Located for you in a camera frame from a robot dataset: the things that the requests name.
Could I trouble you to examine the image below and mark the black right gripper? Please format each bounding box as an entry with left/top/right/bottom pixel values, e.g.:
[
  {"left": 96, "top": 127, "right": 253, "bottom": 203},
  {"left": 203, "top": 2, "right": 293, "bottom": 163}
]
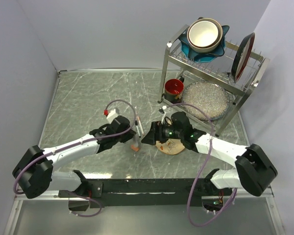
[{"left": 141, "top": 120, "right": 183, "bottom": 145}]

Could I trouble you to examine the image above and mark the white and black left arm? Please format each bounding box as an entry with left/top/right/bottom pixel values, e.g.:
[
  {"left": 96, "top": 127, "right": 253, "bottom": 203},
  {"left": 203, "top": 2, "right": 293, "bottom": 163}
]
[{"left": 12, "top": 116, "right": 136, "bottom": 199}]

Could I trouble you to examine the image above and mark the white marker with black tip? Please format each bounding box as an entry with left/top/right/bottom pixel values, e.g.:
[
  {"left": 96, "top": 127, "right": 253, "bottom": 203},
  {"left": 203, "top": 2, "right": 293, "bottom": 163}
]
[{"left": 135, "top": 120, "right": 142, "bottom": 138}]

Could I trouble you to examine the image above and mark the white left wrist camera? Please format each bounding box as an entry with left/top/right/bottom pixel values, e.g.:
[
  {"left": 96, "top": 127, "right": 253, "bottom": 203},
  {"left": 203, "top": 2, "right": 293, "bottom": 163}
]
[{"left": 103, "top": 108, "right": 120, "bottom": 124}]

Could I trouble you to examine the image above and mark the grey marker with orange tip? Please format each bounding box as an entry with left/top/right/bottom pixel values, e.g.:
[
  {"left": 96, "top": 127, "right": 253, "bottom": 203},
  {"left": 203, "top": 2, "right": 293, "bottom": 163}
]
[{"left": 132, "top": 135, "right": 141, "bottom": 150}]

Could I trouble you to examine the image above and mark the cream bowl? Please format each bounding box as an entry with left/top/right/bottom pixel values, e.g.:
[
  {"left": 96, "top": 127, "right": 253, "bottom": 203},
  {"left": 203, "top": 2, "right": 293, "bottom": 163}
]
[{"left": 187, "top": 18, "right": 223, "bottom": 53}]

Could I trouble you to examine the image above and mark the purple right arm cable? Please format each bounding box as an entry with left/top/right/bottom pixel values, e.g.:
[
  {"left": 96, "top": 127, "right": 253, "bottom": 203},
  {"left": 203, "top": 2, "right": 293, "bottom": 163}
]
[{"left": 166, "top": 102, "right": 238, "bottom": 227}]

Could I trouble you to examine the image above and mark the white marker with pink end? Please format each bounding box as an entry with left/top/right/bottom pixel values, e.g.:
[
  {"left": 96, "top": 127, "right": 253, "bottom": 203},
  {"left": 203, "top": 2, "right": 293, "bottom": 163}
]
[{"left": 136, "top": 116, "right": 145, "bottom": 136}]

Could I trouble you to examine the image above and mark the blue wavy bowl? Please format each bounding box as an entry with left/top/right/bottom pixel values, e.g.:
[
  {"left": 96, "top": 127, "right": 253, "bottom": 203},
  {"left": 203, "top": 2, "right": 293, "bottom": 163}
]
[{"left": 178, "top": 17, "right": 230, "bottom": 63}]

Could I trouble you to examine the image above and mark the dark red-rimmed plate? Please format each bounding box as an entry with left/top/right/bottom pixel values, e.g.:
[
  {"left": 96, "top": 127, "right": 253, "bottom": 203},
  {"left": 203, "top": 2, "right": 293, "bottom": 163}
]
[{"left": 231, "top": 32, "right": 255, "bottom": 83}]

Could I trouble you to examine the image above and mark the speckled glass plate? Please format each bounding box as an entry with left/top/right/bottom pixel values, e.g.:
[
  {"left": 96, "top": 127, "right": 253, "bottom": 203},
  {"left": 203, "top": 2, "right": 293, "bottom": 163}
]
[{"left": 181, "top": 81, "right": 230, "bottom": 121}]

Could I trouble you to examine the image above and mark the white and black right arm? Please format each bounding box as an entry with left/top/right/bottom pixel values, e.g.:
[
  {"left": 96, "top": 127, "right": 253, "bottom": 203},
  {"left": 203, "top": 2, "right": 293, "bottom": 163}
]
[{"left": 142, "top": 112, "right": 278, "bottom": 196}]

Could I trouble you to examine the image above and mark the red and black mug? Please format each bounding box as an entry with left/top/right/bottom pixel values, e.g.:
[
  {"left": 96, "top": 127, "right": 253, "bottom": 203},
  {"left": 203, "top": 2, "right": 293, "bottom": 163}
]
[{"left": 164, "top": 76, "right": 185, "bottom": 104}]

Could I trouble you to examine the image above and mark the steel dish rack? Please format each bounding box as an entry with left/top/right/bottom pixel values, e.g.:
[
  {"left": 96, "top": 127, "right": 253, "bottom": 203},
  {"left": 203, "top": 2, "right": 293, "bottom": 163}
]
[{"left": 157, "top": 24, "right": 270, "bottom": 136}]

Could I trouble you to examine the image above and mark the tan decorated plate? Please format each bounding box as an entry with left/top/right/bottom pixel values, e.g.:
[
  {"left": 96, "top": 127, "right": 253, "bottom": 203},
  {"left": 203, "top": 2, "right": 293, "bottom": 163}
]
[{"left": 155, "top": 139, "right": 185, "bottom": 155}]

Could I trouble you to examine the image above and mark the black base beam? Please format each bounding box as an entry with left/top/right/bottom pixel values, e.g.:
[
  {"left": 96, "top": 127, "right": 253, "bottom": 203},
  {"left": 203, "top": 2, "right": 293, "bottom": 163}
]
[{"left": 58, "top": 178, "right": 233, "bottom": 212}]

